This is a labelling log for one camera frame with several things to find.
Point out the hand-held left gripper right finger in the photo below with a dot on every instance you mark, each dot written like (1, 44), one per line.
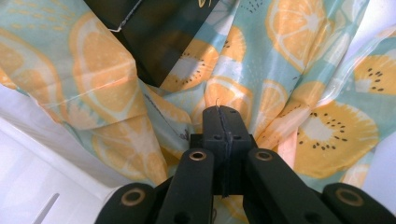
(238, 130)

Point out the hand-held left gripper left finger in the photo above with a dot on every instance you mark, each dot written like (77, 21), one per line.
(213, 137)

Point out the fruit print cloth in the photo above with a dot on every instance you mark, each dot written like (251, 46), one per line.
(280, 93)

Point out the white plastic tray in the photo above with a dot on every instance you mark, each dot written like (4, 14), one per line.
(37, 174)

